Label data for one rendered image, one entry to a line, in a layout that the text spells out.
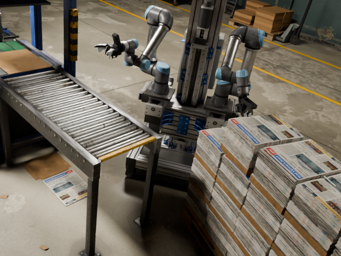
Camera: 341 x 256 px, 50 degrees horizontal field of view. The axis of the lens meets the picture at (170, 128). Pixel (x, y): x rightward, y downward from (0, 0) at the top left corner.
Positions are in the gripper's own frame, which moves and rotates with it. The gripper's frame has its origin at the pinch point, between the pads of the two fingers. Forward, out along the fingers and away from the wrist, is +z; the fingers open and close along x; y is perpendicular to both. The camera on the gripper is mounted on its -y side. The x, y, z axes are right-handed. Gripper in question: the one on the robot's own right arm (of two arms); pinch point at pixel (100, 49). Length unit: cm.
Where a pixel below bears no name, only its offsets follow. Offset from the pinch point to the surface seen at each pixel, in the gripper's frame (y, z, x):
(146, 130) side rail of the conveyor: 37, -3, -49
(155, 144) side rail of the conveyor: 40, 0, -61
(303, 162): -3, -9, -145
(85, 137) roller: 40, 33, -30
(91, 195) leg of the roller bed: 60, 49, -56
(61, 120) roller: 44, 31, -4
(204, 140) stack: 34, -25, -83
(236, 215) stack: 51, -3, -129
